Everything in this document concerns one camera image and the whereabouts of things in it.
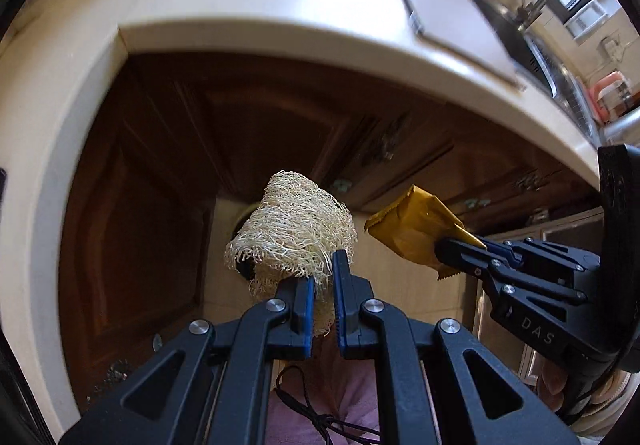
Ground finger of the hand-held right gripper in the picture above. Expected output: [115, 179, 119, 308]
[434, 236, 601, 276]
[434, 247, 588, 306]

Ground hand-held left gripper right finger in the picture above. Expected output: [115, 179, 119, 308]
[332, 250, 581, 445]

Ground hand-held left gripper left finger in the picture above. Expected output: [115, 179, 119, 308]
[60, 275, 316, 445]

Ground yellow snack packet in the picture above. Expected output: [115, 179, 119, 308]
[364, 185, 487, 282]

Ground beige loofah sponge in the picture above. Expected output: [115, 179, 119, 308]
[224, 170, 358, 338]

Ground person's right hand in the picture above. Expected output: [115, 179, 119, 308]
[537, 360, 573, 413]

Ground pink pants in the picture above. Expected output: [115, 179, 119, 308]
[265, 335, 396, 445]

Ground brown wooden cabinet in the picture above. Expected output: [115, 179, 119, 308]
[57, 52, 608, 416]

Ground pink plastic holder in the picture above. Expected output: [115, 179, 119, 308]
[587, 70, 633, 121]

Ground stainless steel sink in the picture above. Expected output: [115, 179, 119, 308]
[467, 0, 601, 146]

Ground grey cutting board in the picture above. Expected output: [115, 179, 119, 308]
[382, 0, 526, 91]

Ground black cable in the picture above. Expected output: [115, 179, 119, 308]
[274, 365, 381, 445]

